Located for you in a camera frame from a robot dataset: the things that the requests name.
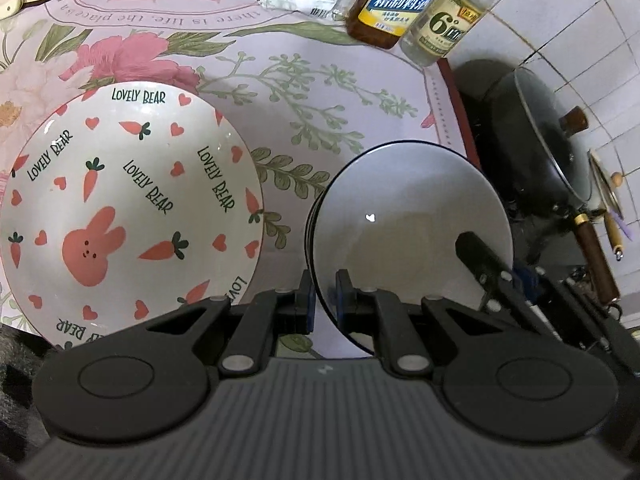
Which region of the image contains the white rabbit carrot print plate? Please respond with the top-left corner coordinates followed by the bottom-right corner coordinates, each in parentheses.
top-left (0, 80), bottom-right (265, 351)

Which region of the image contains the clear vinegar bottle yellow cap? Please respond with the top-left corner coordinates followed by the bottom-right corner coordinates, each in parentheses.
top-left (399, 0), bottom-right (521, 67)

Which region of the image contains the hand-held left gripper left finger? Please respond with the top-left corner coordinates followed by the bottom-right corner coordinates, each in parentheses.
top-left (145, 270), bottom-right (316, 377)

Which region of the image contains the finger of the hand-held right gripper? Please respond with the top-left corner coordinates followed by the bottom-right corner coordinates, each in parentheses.
top-left (454, 232), bottom-right (518, 313)

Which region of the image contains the floral tablecloth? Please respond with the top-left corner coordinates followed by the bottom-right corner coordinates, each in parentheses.
top-left (0, 0), bottom-right (483, 361)

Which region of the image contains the black wok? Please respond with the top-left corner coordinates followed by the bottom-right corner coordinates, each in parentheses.
top-left (452, 59), bottom-right (621, 307)

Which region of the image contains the glass lid with wooden knob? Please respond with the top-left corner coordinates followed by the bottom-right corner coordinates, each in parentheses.
top-left (511, 66), bottom-right (601, 211)

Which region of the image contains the dark sauce bottle yellow label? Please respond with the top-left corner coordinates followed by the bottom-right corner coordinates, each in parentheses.
top-left (346, 0), bottom-right (463, 51)

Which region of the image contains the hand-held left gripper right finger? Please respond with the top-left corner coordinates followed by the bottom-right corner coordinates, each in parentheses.
top-left (336, 269), bottom-right (507, 377)

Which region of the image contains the wooden handled utensil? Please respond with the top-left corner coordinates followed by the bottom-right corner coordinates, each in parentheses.
top-left (587, 149), bottom-right (628, 262)

